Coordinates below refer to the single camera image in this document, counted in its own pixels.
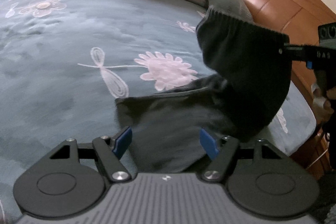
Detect dark green trousers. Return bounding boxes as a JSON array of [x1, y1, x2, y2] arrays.
[[116, 6, 291, 173]]

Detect person's right hand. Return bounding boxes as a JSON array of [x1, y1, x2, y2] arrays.
[[311, 83, 335, 123]]

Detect wooden headboard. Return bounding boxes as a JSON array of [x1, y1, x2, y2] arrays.
[[217, 0, 336, 125]]

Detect green patterned pillow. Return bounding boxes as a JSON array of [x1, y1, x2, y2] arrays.
[[208, 0, 253, 23]]

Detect green floral bed sheet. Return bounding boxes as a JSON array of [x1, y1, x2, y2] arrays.
[[1, 0, 315, 223]]

